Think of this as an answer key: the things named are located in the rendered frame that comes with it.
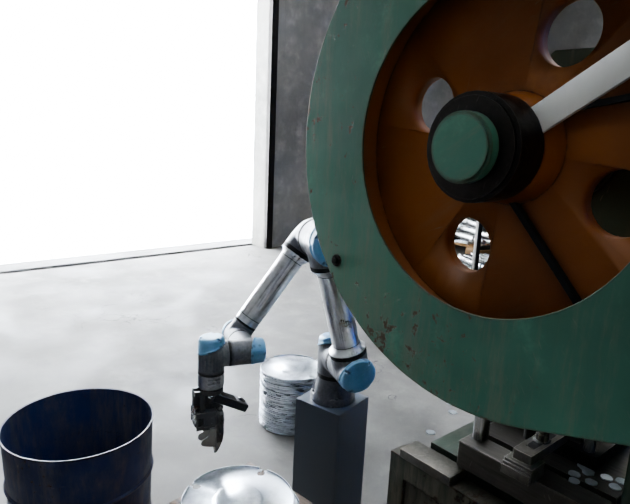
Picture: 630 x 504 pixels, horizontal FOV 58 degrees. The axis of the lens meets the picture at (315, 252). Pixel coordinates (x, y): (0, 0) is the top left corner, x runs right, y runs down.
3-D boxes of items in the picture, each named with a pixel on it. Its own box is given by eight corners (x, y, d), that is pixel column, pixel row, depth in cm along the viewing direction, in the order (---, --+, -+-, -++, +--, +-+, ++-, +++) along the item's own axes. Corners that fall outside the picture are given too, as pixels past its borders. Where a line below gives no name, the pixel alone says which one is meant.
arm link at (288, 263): (301, 205, 180) (210, 331, 178) (312, 210, 170) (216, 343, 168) (327, 226, 184) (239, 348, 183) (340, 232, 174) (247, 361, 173)
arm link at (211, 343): (230, 339, 157) (199, 342, 155) (229, 376, 160) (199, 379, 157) (224, 329, 165) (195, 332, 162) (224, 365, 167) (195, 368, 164)
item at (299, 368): (247, 366, 260) (247, 364, 260) (293, 350, 281) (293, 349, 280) (290, 388, 241) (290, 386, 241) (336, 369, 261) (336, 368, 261)
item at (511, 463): (500, 471, 111) (506, 423, 109) (543, 443, 122) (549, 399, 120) (528, 486, 107) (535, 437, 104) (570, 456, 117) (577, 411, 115)
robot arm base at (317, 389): (301, 397, 192) (302, 370, 190) (327, 383, 204) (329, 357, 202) (337, 412, 183) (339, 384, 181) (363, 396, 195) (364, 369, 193)
